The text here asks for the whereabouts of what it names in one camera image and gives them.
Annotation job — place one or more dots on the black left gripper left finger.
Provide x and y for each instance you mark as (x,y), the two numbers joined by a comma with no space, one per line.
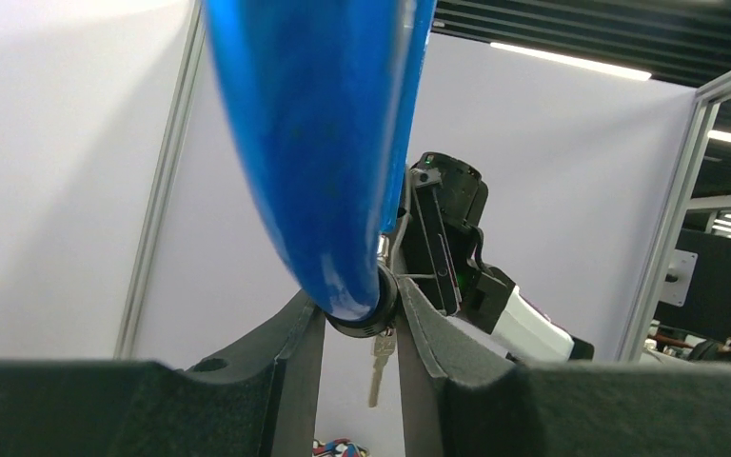
(256,397)

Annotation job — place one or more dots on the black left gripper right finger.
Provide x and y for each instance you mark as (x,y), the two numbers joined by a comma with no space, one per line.
(460,398)

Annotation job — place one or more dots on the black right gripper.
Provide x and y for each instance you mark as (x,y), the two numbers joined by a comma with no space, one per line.
(443,244)

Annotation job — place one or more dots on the blue cable lock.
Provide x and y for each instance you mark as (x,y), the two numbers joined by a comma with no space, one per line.
(320,98)

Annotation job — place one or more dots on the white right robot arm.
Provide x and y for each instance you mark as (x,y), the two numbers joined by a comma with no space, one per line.
(496,306)

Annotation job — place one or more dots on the blue lock keys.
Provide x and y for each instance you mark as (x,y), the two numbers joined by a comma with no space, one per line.
(383,347)

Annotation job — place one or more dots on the colourful patterned cloth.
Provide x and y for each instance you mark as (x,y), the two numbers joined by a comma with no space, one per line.
(342,447)

